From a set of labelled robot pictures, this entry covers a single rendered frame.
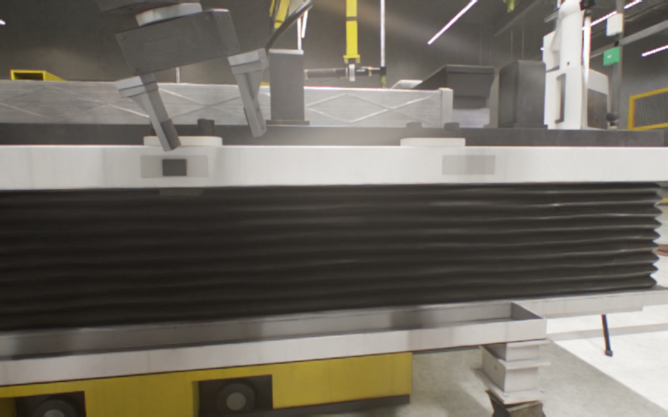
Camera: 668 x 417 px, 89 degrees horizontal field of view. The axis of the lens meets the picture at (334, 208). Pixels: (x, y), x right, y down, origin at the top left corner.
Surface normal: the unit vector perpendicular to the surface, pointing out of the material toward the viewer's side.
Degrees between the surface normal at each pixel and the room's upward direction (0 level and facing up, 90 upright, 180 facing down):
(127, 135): 90
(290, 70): 90
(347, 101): 90
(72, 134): 90
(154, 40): 113
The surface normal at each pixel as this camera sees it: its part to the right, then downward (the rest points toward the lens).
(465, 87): 0.15, 0.08
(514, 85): -0.99, 0.02
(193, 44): -0.11, 0.47
